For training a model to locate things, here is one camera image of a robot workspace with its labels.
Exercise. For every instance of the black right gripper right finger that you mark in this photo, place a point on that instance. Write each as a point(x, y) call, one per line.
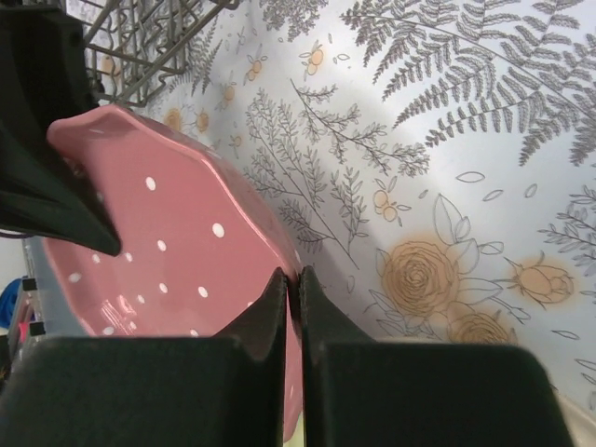
point(362, 392)

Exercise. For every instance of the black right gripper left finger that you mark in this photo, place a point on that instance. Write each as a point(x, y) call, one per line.
point(224, 390)

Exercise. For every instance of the pink dotted plate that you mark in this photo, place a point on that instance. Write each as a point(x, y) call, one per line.
point(198, 244)

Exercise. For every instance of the cream and green plate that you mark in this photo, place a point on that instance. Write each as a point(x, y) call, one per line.
point(581, 425)

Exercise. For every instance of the floral tablecloth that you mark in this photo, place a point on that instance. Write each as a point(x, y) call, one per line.
point(434, 160)

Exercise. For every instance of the grey wire dish rack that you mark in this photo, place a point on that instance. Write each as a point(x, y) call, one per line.
point(136, 49)

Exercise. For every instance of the aluminium rail frame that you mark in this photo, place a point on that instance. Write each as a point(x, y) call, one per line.
point(26, 326)

